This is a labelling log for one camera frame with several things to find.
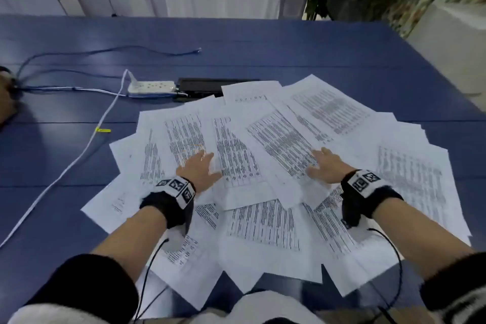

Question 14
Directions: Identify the person's right hand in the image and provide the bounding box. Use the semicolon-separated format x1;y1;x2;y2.
305;147;356;185

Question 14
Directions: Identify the person's left hand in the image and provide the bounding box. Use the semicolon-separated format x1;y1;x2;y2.
175;149;224;196

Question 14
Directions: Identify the spread of white printed papers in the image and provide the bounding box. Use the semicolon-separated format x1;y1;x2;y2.
80;73;472;320

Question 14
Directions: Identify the person's left forearm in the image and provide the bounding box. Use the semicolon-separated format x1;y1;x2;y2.
91;206;169;285

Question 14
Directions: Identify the person's right forearm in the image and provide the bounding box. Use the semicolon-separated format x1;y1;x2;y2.
372;198;475;281

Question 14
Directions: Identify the white power strip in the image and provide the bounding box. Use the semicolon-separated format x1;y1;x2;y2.
127;79;177;96

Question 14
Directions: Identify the black fleece sleeve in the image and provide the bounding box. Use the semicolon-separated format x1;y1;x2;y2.
7;253;139;324
419;257;486;324

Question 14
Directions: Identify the white drawer cabinet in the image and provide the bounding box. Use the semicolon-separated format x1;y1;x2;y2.
406;0;486;112

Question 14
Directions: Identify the brown rounded object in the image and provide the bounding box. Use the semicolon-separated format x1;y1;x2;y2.
0;65;20;127

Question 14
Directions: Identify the black wrist strap with markers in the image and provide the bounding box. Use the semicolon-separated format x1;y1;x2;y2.
139;175;197;237
340;170;404;229

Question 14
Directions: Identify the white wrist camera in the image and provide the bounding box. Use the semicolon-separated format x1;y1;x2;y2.
162;217;192;254

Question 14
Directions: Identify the black desk cable box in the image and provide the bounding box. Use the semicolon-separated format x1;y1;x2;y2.
174;77;261;102

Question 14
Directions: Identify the black camera cable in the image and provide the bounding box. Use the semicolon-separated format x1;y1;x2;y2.
366;227;403;324
133;238;171;323

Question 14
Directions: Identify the white power cable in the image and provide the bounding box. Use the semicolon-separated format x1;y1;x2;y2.
0;68;137;249

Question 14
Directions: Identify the blue network cable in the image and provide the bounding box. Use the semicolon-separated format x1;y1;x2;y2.
15;46;202;82

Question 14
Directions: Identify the blue and white cable bundle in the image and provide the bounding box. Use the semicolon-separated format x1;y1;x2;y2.
15;84;189;100

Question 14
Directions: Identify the thin blue cable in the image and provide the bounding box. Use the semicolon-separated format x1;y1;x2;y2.
21;67;124;80

